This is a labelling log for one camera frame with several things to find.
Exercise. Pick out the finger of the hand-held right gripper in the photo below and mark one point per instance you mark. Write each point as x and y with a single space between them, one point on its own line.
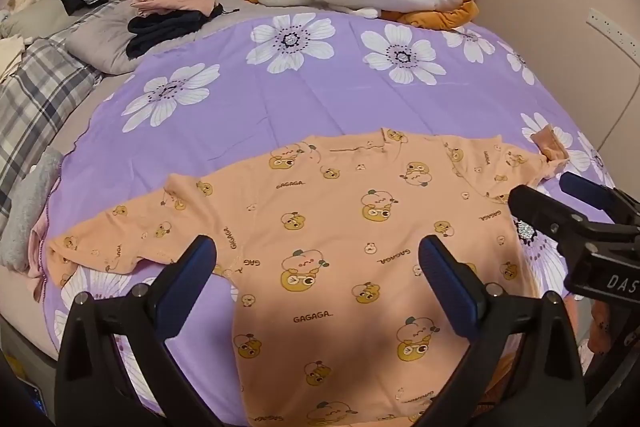
540 209
592 194

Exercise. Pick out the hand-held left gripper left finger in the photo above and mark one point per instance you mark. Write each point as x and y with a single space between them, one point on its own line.
192 272

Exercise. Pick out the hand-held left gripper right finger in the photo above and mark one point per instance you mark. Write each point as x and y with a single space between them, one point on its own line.
445 277

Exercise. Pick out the orange cartoon print shirt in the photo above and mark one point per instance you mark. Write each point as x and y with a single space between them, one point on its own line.
330 217

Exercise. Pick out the dark navy clothes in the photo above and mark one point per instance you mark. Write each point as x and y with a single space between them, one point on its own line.
160 29

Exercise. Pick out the pink ribbed cloth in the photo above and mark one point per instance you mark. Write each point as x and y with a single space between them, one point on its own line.
37 252

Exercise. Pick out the white power strip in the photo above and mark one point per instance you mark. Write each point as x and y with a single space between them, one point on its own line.
615 29

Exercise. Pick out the grey folded cloth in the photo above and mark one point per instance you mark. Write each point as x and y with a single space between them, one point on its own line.
25 212

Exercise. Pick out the purple floral bed cover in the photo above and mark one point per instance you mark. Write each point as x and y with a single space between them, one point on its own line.
300 97

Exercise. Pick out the plaid quilt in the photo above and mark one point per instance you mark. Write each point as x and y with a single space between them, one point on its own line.
35 107

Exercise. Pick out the grey pillow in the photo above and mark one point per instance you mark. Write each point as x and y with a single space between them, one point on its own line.
105 39

